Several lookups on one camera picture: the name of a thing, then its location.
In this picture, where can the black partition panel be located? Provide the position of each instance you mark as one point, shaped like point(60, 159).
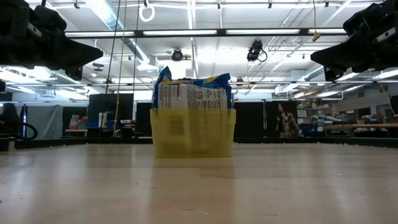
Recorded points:
point(105, 105)

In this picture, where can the stacked plastic containers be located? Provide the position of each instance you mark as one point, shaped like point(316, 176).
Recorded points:
point(74, 121)

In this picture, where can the grey tarp cover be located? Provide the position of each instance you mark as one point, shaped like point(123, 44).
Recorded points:
point(46, 121)

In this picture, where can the long wooden table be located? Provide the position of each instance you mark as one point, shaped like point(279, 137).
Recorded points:
point(357, 126)

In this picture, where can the black overhead light beam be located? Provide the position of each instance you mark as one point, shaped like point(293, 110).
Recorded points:
point(140, 33)

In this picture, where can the black stand blue light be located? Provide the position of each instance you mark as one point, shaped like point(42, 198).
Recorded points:
point(24, 121)

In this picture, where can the black ceiling spotlight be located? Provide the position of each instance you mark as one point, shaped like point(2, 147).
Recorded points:
point(255, 49)
point(177, 55)

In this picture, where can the yellow translucent plastic bin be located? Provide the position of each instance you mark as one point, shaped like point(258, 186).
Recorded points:
point(192, 140)

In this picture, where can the black table frame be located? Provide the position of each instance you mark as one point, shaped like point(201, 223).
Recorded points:
point(93, 140)

